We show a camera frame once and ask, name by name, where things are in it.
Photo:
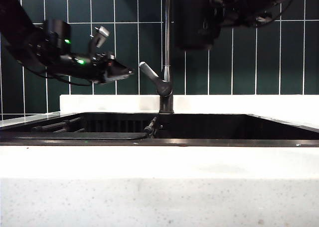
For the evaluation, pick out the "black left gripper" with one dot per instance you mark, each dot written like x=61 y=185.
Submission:
x=84 y=67

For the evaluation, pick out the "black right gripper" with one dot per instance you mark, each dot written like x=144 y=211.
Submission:
x=228 y=8

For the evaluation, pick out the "black mug with white logo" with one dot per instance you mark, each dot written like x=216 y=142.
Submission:
x=194 y=20

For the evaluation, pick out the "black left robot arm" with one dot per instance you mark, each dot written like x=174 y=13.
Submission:
x=17 y=25

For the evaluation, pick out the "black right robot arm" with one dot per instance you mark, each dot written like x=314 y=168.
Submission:
x=274 y=3

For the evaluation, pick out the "steel gooseneck faucet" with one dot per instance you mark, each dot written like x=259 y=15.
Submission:
x=167 y=37

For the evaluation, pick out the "black sink drying rack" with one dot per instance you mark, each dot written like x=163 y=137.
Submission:
x=74 y=135

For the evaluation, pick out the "black sink basin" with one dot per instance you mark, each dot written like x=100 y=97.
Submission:
x=224 y=130

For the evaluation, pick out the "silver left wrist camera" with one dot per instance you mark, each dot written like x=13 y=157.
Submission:
x=100 y=36

